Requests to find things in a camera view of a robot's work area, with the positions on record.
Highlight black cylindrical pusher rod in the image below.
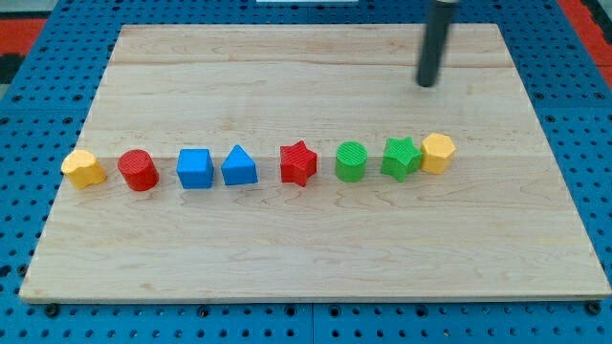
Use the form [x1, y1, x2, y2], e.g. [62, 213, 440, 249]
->
[416, 0, 458, 88]

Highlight red cylinder block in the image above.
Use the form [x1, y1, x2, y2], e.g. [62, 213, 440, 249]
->
[118, 149, 159, 191]

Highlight yellow heart block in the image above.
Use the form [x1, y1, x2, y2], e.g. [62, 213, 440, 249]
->
[60, 149, 107, 189]

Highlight red star block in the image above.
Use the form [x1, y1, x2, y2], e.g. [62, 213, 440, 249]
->
[280, 140, 317, 186]

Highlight green star block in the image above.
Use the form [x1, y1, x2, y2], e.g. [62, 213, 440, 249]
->
[381, 137, 423, 183]

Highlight blue cube block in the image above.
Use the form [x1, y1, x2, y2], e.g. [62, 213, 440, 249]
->
[176, 148, 214, 189]

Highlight green cylinder block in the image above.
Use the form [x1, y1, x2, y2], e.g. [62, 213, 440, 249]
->
[335, 141, 368, 183]

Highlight light wooden board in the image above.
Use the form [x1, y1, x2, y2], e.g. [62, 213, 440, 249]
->
[20, 24, 611, 304]

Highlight yellow hexagon block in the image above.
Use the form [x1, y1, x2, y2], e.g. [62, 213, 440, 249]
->
[421, 133, 456, 175]

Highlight blue triangle block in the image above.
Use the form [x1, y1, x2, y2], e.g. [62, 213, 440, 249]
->
[221, 145, 258, 185]

